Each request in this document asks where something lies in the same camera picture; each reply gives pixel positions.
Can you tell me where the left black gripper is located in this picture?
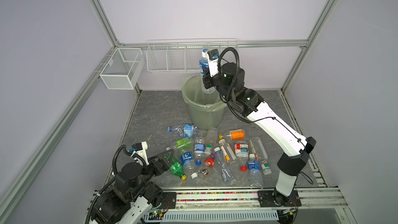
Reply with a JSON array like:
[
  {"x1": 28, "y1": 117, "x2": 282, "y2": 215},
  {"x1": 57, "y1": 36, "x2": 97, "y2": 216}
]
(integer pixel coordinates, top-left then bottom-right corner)
[{"x1": 127, "y1": 149, "x2": 174, "y2": 200}]

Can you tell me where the clear bottle blue label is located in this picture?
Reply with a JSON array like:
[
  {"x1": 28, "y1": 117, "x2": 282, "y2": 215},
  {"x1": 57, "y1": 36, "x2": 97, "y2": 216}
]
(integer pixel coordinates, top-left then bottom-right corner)
[{"x1": 200, "y1": 49, "x2": 215, "y2": 94}]

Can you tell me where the yellow stripe white cap bottle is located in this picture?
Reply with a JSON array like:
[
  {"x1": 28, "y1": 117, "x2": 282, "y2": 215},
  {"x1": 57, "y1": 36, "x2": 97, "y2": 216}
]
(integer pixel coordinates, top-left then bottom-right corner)
[{"x1": 219, "y1": 139, "x2": 236, "y2": 163}]

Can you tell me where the red white label bottle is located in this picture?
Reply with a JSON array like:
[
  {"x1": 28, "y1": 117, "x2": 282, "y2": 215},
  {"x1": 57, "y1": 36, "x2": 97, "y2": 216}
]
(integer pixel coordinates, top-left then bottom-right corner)
[{"x1": 234, "y1": 140, "x2": 249, "y2": 172}]

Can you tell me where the clear bottle green label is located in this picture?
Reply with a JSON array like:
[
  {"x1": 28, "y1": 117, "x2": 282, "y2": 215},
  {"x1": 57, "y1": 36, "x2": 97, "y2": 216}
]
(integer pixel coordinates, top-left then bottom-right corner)
[{"x1": 249, "y1": 136, "x2": 272, "y2": 175}]

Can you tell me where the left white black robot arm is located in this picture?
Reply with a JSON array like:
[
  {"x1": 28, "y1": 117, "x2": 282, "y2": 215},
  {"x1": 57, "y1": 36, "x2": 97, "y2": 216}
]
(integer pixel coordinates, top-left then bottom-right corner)
[{"x1": 85, "y1": 142, "x2": 176, "y2": 224}]

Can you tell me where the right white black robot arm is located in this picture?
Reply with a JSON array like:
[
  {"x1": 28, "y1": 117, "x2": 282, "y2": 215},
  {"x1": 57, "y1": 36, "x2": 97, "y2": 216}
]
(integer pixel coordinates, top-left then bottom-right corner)
[{"x1": 200, "y1": 47, "x2": 316, "y2": 207}]

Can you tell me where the green-lined mesh waste bin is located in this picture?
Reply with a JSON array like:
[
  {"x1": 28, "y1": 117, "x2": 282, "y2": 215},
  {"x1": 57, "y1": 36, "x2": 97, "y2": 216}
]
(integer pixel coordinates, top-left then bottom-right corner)
[{"x1": 181, "y1": 74, "x2": 227, "y2": 131}]

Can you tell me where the dark green soda bottle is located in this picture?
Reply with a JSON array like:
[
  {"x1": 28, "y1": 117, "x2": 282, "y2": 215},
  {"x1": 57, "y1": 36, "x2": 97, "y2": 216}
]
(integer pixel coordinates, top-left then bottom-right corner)
[{"x1": 170, "y1": 157, "x2": 187, "y2": 181}]

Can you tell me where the light green label bottle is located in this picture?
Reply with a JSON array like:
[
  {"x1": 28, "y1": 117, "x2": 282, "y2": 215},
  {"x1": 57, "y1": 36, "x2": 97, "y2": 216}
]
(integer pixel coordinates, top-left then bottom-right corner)
[{"x1": 166, "y1": 137, "x2": 192, "y2": 153}]

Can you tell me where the blue label bottle lower left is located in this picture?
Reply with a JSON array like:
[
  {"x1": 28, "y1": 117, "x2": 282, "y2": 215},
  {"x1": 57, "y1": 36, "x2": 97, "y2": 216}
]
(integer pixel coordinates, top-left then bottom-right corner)
[{"x1": 180, "y1": 152, "x2": 198, "y2": 179}]

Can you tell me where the blue label bottle blue cap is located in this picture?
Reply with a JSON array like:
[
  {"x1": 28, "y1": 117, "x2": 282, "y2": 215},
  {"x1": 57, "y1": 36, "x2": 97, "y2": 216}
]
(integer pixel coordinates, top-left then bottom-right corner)
[{"x1": 193, "y1": 139, "x2": 205, "y2": 166}]

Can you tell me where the crushed light blue label bottle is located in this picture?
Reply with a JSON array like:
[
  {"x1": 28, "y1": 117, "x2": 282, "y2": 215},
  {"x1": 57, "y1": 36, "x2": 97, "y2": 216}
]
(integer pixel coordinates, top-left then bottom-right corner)
[{"x1": 167, "y1": 123, "x2": 198, "y2": 138}]

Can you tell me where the small green cap bottle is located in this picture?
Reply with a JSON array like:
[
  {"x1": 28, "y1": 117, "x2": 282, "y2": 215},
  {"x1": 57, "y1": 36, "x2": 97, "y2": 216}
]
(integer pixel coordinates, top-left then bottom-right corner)
[{"x1": 204, "y1": 144, "x2": 211, "y2": 156}]

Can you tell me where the red cap cola bottle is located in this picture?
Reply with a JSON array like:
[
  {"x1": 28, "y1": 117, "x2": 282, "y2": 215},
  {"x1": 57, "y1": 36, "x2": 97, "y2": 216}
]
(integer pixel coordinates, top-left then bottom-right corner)
[{"x1": 198, "y1": 158, "x2": 214, "y2": 178}]

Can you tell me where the clear square plastic container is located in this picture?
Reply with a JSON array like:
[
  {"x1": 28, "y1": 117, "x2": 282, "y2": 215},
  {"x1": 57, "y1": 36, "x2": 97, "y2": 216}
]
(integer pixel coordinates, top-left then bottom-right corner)
[{"x1": 206, "y1": 127, "x2": 218, "y2": 146}]

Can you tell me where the orange label bottle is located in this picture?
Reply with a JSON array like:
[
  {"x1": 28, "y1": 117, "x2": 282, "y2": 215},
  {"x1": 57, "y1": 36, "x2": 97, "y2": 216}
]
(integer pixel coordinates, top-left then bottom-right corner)
[{"x1": 218, "y1": 129, "x2": 245, "y2": 141}]

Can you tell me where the small white mesh basket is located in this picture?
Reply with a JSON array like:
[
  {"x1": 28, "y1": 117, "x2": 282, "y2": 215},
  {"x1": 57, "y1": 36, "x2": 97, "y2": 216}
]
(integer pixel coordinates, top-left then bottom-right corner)
[{"x1": 100, "y1": 48, "x2": 145, "y2": 90}]

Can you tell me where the blue label bottle lower right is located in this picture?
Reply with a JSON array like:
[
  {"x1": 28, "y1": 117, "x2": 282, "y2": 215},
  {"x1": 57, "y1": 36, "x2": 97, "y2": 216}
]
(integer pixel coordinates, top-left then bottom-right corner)
[{"x1": 248, "y1": 153, "x2": 263, "y2": 187}]

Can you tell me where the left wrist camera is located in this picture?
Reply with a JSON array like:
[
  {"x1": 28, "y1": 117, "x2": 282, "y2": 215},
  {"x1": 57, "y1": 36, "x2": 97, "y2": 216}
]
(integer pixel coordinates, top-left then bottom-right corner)
[{"x1": 130, "y1": 142, "x2": 149, "y2": 166}]

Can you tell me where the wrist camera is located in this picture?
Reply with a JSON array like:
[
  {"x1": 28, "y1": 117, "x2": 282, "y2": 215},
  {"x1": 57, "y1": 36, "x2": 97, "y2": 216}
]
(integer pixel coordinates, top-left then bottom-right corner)
[
  {"x1": 130, "y1": 142, "x2": 149, "y2": 166},
  {"x1": 207, "y1": 49, "x2": 219, "y2": 77}
]

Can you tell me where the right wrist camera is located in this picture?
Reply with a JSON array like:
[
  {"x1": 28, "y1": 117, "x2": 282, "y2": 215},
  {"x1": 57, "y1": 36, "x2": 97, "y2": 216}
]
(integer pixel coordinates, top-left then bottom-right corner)
[{"x1": 207, "y1": 49, "x2": 219, "y2": 77}]

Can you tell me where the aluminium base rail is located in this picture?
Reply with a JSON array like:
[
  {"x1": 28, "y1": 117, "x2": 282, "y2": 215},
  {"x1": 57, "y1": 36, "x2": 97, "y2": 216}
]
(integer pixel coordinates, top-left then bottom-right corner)
[{"x1": 88, "y1": 187, "x2": 349, "y2": 222}]

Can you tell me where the long white wire basket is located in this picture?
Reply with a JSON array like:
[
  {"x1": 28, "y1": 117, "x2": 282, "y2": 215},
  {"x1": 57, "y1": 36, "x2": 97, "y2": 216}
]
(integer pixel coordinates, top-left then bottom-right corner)
[{"x1": 146, "y1": 38, "x2": 239, "y2": 73}]

